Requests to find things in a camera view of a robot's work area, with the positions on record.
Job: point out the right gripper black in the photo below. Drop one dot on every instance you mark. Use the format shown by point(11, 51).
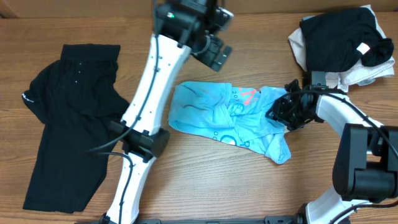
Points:
point(280, 110)

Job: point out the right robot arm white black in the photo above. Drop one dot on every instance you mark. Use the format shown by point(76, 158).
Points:
point(365, 169)

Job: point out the black shirt on left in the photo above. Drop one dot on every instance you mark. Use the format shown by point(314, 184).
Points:
point(75, 99)

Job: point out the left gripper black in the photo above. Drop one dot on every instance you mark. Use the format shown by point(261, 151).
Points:
point(216, 56)

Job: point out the light blue printed t-shirt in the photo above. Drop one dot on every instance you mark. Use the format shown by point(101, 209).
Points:
point(232, 115)

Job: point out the black folded garment on pile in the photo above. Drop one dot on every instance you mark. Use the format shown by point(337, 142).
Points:
point(336, 41)

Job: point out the beige folded garment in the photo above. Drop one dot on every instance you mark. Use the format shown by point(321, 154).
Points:
point(358, 74)

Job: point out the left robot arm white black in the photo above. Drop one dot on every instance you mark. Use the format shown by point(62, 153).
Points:
point(182, 29)

